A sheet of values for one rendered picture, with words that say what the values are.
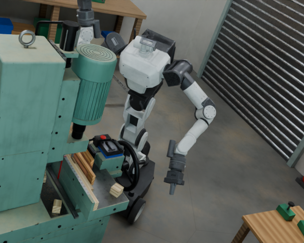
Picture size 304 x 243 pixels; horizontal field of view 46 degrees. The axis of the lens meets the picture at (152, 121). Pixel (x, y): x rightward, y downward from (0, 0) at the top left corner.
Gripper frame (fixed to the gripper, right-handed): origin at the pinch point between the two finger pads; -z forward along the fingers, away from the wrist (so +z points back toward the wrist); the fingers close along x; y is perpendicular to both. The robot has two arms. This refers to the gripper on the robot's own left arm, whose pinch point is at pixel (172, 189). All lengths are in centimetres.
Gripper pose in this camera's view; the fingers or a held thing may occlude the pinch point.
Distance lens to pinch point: 200.1
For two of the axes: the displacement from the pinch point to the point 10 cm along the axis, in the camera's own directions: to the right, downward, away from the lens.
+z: 2.1, -9.4, 2.6
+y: -5.9, -3.4, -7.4
